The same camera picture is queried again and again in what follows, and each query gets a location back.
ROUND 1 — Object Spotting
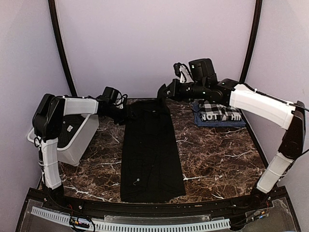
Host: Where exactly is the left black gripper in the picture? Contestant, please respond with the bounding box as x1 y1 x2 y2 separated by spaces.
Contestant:
104 105 139 126

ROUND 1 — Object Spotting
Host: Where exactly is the black curved table rail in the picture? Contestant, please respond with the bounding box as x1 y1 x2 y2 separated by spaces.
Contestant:
26 188 276 219

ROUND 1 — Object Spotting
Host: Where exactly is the blue checked folded shirt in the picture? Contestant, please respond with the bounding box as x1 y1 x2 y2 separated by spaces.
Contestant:
190 102 246 128

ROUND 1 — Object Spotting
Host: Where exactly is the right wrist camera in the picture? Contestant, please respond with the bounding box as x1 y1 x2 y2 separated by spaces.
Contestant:
173 62 193 84

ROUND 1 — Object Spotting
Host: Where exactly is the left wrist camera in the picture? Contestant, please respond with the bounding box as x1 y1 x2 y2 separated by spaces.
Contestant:
114 97 127 109

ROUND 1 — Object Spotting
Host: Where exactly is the black patterned shirt in bin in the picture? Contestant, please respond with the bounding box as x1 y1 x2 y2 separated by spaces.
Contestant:
57 115 85 148

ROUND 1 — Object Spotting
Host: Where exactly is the black long sleeve shirt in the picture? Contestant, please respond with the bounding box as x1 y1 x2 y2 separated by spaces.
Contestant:
120 99 186 203

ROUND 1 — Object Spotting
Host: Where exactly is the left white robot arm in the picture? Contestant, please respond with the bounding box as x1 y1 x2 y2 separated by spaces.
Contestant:
32 87 133 190

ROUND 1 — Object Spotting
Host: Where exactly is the black white plaid shirt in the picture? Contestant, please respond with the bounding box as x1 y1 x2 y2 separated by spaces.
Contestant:
192 100 242 122

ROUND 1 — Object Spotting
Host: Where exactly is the right black frame post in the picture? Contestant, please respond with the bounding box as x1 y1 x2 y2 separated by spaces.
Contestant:
239 0 263 83

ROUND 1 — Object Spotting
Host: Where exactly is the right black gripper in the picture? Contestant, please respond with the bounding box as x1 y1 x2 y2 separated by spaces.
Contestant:
161 78 208 102

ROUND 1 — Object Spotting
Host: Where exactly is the left black frame post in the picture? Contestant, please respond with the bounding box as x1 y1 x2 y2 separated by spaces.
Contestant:
48 0 77 97

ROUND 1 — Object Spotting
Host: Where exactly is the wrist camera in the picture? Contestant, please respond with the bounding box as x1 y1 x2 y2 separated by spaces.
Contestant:
173 62 193 84
114 97 127 109

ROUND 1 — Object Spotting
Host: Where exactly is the black frame post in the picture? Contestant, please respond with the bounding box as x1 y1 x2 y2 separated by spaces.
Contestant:
48 0 77 97
239 0 263 83

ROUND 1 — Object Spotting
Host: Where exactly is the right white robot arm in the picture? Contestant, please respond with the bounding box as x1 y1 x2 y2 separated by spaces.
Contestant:
157 58 307 210

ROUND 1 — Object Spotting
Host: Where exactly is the white plastic bin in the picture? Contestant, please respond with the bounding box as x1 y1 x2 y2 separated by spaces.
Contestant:
27 113 99 167

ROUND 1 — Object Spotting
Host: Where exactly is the white slotted cable duct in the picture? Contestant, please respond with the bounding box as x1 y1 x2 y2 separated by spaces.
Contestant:
31 206 230 232

